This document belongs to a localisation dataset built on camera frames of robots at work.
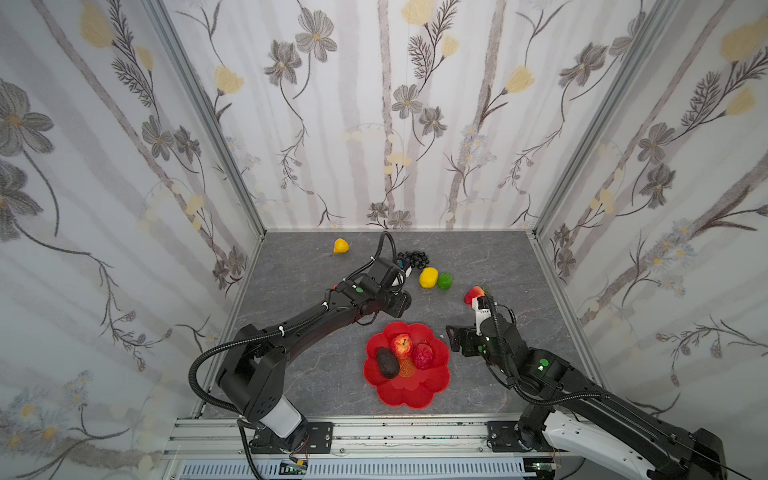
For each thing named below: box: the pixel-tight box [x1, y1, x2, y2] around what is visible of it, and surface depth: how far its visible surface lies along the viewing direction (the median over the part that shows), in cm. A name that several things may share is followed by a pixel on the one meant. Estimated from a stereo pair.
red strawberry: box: [464, 286, 488, 305], surface depth 100 cm
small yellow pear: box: [333, 238, 351, 254], surface depth 114 cm
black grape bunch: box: [397, 250, 430, 269], surface depth 109 cm
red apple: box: [391, 333, 413, 360], surface depth 86 cm
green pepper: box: [437, 272, 453, 290], surface depth 104 cm
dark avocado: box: [377, 347, 400, 379], surface depth 84 cm
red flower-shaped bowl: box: [363, 322, 451, 410], surface depth 85 cm
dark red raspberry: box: [412, 343, 435, 370], surface depth 85 cm
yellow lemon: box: [419, 267, 439, 289], surface depth 104 cm
